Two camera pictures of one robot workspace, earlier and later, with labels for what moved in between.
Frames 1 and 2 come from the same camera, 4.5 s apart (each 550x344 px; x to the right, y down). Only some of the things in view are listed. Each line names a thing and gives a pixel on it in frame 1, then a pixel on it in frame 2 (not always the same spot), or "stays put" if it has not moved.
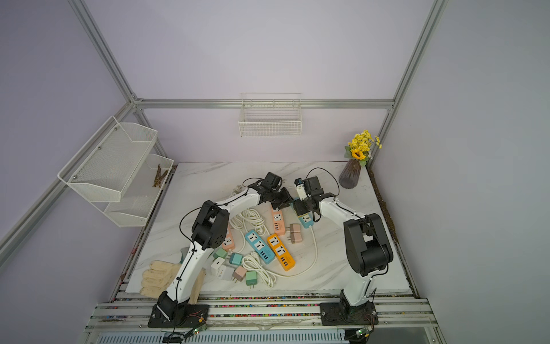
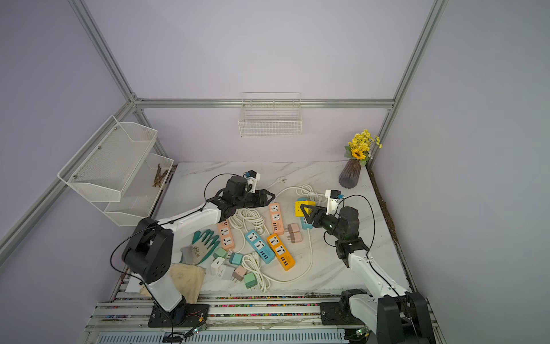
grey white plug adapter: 225,273 stays put
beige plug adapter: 296,237 stays put
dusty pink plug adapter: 239,274 stays put
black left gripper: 287,198 → 261,198
